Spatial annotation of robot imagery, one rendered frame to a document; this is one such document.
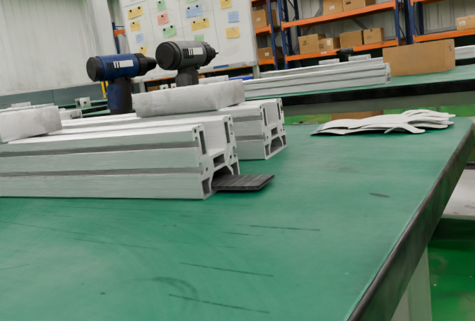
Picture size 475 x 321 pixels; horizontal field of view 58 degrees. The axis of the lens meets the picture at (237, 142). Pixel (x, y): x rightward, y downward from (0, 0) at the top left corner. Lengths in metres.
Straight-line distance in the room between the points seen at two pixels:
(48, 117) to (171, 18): 3.47
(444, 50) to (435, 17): 8.59
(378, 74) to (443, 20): 8.97
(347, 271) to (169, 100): 0.48
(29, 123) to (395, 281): 0.57
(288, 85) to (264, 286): 1.84
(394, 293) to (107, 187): 0.38
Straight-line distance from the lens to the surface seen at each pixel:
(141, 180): 0.54
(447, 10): 10.87
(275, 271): 0.31
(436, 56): 2.33
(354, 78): 1.98
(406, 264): 0.37
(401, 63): 2.38
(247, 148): 0.67
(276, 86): 2.11
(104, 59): 1.04
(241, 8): 3.70
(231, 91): 0.72
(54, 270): 0.40
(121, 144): 0.54
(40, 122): 0.74
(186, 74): 0.92
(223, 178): 0.54
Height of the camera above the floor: 0.92
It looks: 9 degrees down
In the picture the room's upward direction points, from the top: 8 degrees counter-clockwise
